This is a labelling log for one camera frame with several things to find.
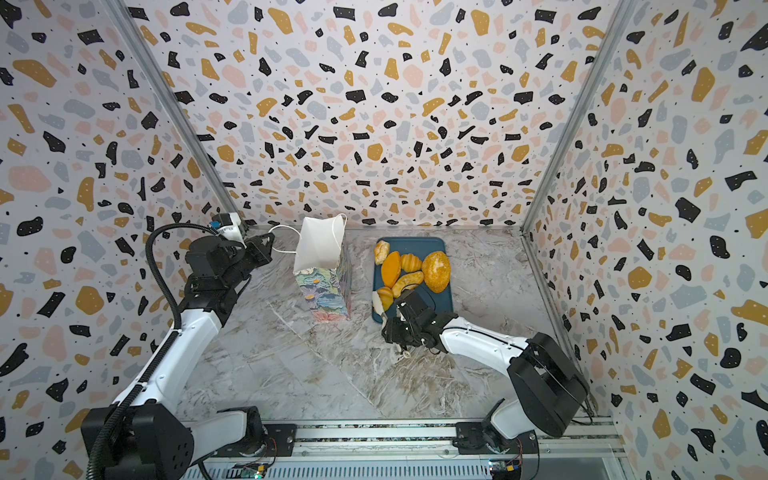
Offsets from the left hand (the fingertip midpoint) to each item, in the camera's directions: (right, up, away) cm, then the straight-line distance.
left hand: (272, 229), depth 75 cm
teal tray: (+40, -3, +42) cm, 58 cm away
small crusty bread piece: (+25, -5, +30) cm, 40 cm away
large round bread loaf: (+44, -12, +28) cm, 54 cm away
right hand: (+27, -27, +9) cm, 40 cm away
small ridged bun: (+35, -9, +31) cm, 48 cm away
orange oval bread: (+28, -11, +28) cm, 42 cm away
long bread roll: (+35, -14, +26) cm, 46 cm away
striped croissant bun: (+28, -20, +20) cm, 39 cm away
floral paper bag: (+12, -10, +1) cm, 16 cm away
